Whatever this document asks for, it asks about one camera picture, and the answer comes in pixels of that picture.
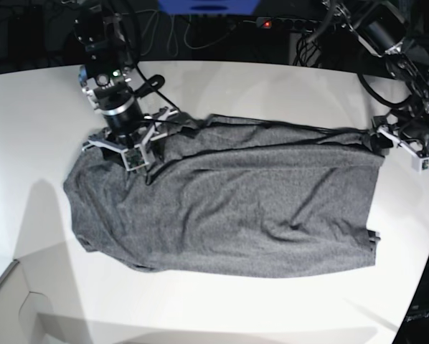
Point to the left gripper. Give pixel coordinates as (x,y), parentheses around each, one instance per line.
(399,129)

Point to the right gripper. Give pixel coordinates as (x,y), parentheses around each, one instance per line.
(129,134)

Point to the grey t-shirt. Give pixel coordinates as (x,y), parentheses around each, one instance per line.
(235,196)

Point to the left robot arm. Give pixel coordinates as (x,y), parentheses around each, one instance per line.
(382,31)

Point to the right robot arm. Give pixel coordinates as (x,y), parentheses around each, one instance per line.
(105,80)

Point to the blue box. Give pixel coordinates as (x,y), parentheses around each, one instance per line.
(241,7)

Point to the black power strip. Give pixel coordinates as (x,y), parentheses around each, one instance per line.
(282,24)

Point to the white table partition panel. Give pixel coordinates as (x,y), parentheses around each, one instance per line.
(31,315)

